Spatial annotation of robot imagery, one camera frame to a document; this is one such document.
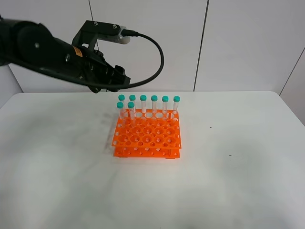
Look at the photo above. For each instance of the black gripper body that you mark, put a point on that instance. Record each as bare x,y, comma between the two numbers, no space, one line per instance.
101,72

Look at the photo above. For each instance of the teal capped test tube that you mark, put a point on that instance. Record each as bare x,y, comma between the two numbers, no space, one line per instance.
132,113

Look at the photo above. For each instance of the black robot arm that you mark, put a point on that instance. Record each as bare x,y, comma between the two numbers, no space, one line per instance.
32,46

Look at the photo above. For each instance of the back row tube far left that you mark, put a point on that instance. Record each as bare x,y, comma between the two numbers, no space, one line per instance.
121,98

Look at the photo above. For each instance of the second row tube left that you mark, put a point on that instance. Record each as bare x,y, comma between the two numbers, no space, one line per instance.
121,109

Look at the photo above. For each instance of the orange test tube rack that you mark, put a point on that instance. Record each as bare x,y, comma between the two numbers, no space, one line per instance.
147,136

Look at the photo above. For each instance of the back row tube far right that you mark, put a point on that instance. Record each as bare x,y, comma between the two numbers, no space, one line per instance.
176,101

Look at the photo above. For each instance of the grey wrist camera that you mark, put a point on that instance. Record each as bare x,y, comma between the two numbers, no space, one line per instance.
92,31

